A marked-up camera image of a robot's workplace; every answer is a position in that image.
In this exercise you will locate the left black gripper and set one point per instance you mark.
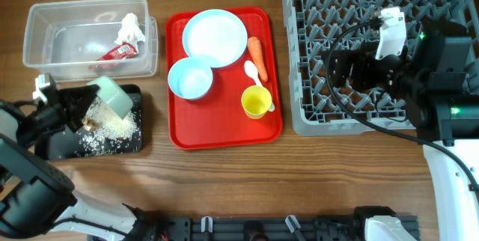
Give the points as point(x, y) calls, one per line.
point(63, 102)

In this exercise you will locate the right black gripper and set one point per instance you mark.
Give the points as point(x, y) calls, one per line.
point(362, 70)

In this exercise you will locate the mint green bowl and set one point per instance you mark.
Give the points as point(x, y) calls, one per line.
point(113, 96)

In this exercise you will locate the red snack wrapper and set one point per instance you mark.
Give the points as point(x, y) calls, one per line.
point(121, 52)

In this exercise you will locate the white tissue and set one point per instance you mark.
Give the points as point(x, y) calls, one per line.
point(130, 31)

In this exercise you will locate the yellow plastic cup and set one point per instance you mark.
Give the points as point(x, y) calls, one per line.
point(256, 101)

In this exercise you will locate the light blue bowl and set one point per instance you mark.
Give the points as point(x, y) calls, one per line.
point(190, 78)

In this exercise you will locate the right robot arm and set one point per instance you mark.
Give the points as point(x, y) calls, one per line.
point(443, 112)

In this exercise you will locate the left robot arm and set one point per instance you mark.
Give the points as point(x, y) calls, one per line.
point(45, 199)

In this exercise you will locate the grey dishwasher rack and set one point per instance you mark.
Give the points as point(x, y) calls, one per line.
point(313, 25)

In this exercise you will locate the brown food chunk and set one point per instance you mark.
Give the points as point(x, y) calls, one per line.
point(90, 125)

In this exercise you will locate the black tray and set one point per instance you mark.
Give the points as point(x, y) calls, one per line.
point(61, 145)

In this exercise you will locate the spilled white rice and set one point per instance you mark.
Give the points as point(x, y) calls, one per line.
point(114, 135)

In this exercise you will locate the clear plastic bin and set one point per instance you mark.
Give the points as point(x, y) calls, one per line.
point(68, 39)

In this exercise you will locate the white plastic spoon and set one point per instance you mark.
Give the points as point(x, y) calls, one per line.
point(252, 72)

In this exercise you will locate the orange carrot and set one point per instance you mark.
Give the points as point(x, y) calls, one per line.
point(256, 52)

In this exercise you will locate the red plastic tray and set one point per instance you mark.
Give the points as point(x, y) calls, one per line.
point(217, 119)

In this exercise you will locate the light blue plate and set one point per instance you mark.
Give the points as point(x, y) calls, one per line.
point(218, 35)

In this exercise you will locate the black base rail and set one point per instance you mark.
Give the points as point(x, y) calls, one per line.
point(342, 227)

